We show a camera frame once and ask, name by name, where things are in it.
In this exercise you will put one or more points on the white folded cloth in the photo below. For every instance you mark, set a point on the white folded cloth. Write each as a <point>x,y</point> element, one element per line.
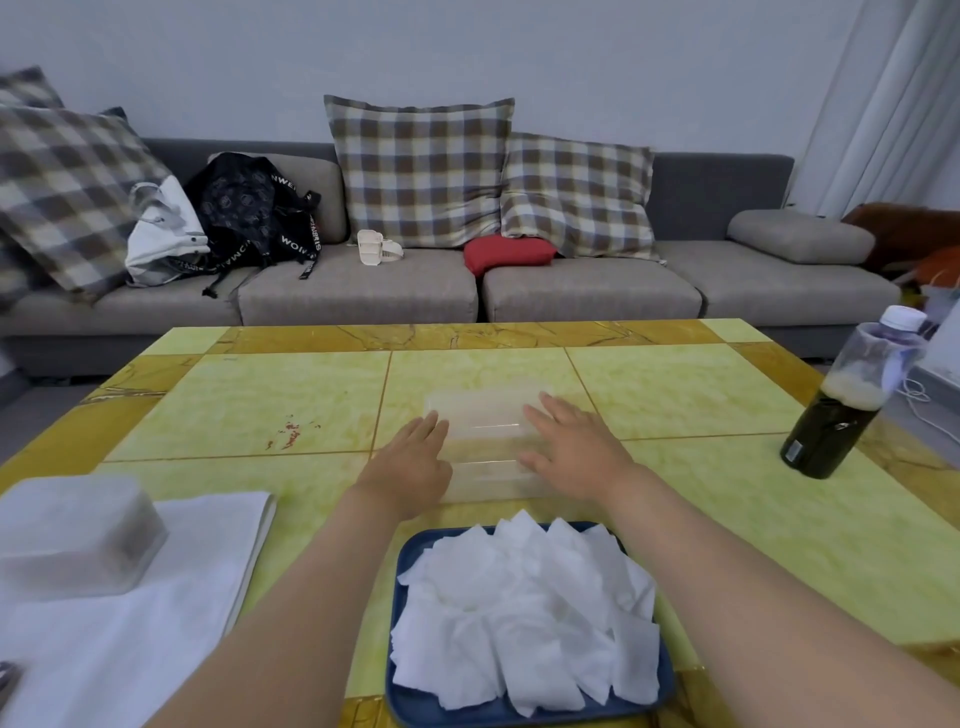
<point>150,637</point>

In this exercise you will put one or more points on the blue tray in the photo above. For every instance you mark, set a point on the blue tray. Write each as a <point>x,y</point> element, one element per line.
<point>420,709</point>

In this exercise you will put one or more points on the grey armrest cushion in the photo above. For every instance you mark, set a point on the grey armrest cushion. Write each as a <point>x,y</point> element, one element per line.
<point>799,236</point>

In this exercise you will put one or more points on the wide plaid pillow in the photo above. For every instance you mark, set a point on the wide plaid pillow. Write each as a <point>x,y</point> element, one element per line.
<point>577,195</point>

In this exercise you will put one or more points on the plastic bottle with dark liquid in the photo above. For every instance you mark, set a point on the plastic bottle with dark liquid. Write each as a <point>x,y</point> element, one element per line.
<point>832,427</point>

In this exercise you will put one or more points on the orange item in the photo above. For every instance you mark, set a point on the orange item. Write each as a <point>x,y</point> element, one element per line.
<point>941,268</point>

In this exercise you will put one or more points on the person's left thumb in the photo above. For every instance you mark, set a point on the person's left thumb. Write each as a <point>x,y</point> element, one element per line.
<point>448,472</point>

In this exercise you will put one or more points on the person's left forearm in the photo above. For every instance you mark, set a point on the person's left forearm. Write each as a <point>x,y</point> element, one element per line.
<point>300,622</point>

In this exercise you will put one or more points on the person's right thumb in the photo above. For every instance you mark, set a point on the person's right thumb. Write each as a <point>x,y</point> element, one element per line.
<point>529,461</point>

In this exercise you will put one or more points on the small plaid pillow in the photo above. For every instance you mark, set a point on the small plaid pillow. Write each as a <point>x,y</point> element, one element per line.
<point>26,88</point>

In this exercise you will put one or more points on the white curtain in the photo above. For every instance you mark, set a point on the white curtain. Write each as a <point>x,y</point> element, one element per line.
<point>877,105</point>

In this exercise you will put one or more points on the person's right hand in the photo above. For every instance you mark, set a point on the person's right hand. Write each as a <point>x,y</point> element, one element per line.
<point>581,454</point>

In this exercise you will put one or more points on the large plaid pillow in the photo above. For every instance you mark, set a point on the large plaid pillow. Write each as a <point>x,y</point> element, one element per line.
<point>67,187</point>

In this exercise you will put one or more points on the black patterned bag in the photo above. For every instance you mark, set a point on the black patterned bag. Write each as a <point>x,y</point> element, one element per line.
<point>244,202</point>

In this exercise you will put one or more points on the person's right forearm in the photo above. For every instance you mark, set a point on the person's right forearm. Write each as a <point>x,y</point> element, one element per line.
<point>750,592</point>

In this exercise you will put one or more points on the clear plastic container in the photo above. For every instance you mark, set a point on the clear plastic container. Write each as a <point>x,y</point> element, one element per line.
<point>487,442</point>

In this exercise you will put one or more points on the tall plaid pillow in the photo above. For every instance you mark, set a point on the tall plaid pillow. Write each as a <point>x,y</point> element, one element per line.
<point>420,172</point>

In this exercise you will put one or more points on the beige plastic object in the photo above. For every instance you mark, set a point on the beige plastic object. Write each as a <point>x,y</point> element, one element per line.
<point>375,249</point>

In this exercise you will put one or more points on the white appliance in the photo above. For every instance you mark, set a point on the white appliance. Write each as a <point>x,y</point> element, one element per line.
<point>946,337</point>

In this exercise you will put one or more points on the person's left hand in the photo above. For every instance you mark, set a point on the person's left hand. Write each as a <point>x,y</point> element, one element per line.
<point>401,472</point>

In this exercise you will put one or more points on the grey sofa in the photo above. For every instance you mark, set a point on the grey sofa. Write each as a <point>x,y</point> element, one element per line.
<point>585,289</point>

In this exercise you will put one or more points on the pile of white tissue pieces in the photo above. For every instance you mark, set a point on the pile of white tissue pieces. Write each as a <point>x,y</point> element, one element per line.
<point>517,615</point>

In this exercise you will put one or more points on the brown fabric item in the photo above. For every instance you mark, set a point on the brown fabric item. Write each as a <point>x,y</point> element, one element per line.
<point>904,232</point>

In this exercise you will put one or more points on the red cushion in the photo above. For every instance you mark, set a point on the red cushion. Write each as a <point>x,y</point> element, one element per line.
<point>506,253</point>

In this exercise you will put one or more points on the translucent lidded box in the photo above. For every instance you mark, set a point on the translucent lidded box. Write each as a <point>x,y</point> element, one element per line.
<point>71,536</point>

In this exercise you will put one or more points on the white bag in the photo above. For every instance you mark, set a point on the white bag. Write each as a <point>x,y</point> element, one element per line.
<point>161,240</point>

